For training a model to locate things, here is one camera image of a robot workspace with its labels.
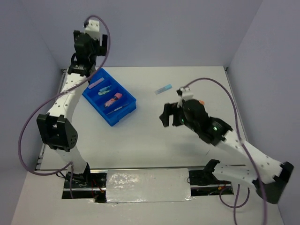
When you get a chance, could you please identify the blue-capped grey marker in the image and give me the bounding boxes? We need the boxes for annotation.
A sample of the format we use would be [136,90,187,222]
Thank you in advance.
[155,84,172,95]

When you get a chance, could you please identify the purple highlighter pen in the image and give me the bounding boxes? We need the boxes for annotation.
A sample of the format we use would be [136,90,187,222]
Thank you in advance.
[88,77,105,89]

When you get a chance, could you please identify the blue mini stapler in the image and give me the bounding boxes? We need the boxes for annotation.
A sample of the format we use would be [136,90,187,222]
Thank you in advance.
[99,85,111,92]

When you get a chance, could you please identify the pink-capped eraser jar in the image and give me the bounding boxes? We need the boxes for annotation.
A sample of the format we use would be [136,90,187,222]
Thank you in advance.
[104,92,122,108]

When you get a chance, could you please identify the green highlighter pen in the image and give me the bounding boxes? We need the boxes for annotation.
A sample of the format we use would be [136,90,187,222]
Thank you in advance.
[98,90,110,96]

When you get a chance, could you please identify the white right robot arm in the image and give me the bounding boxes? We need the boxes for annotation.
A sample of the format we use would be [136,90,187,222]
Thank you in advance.
[159,99,294,204]

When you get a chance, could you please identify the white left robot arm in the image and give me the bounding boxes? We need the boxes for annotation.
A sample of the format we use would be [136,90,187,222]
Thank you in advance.
[37,30,109,187]

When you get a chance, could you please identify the blue divided plastic bin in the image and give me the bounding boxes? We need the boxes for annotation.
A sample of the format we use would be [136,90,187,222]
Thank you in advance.
[82,68,136,126]

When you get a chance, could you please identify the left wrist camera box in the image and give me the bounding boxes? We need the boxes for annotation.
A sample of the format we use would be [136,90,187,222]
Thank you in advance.
[84,19,101,41]

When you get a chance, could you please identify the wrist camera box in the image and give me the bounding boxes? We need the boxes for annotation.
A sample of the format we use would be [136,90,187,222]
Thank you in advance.
[84,19,101,41]
[176,87,194,108]

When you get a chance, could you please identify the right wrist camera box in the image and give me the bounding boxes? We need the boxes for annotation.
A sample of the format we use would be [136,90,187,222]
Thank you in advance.
[176,87,194,108]

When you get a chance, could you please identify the right aluminium table rail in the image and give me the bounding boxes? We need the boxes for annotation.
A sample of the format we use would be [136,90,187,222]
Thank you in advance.
[224,67,257,165]

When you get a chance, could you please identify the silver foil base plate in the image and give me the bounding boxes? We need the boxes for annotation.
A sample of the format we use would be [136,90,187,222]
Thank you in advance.
[106,168,192,203]

